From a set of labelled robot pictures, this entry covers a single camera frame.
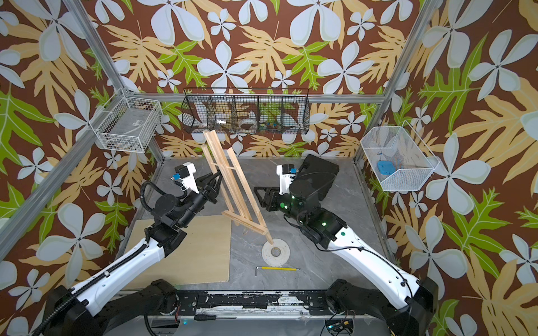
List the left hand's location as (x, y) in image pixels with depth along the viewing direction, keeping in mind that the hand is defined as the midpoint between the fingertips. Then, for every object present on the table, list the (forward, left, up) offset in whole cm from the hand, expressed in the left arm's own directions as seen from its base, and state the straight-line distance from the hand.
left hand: (221, 170), depth 66 cm
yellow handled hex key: (-20, -19, -36) cm, 45 cm away
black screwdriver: (-37, +7, -36) cm, 52 cm away
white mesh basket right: (+9, -69, -6) cm, 70 cm away
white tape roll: (-17, -19, -37) cm, 45 cm away
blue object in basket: (+11, -62, -10) cm, 63 cm away
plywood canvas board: (-16, +12, -36) cm, 41 cm away
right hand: (-4, -12, -4) cm, 13 cm away
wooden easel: (-10, -7, -7) cm, 14 cm away
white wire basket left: (+27, +43, -2) cm, 51 cm away
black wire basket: (+42, -5, -5) cm, 42 cm away
